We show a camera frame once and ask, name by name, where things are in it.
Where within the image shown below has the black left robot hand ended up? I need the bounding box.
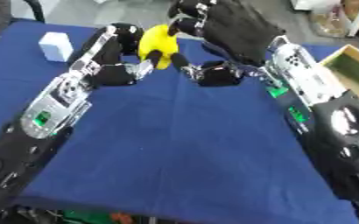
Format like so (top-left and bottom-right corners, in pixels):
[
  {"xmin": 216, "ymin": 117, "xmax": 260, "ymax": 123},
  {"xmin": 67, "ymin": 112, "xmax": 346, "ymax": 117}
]
[{"xmin": 66, "ymin": 22, "xmax": 165, "ymax": 88}]

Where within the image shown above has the yellow toy fruit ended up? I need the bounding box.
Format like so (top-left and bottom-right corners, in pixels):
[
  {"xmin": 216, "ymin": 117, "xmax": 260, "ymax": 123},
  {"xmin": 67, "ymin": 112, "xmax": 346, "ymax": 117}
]
[{"xmin": 137, "ymin": 24, "xmax": 181, "ymax": 70}]

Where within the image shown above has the tan cardboard box green inside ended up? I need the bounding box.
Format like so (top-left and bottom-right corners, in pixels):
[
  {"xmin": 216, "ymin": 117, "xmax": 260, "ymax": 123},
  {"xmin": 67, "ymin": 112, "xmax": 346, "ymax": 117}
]
[{"xmin": 319, "ymin": 44, "xmax": 359, "ymax": 112}]

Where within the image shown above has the white rectangular block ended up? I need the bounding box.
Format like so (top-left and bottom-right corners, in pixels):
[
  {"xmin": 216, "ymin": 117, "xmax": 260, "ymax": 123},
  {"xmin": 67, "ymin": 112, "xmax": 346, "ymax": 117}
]
[{"xmin": 37, "ymin": 31, "xmax": 75, "ymax": 63}]

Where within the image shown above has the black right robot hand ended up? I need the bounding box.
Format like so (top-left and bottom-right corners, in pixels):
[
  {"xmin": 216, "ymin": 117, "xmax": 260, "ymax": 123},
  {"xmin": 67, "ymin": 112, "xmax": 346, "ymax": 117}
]
[{"xmin": 165, "ymin": 0, "xmax": 287, "ymax": 88}]

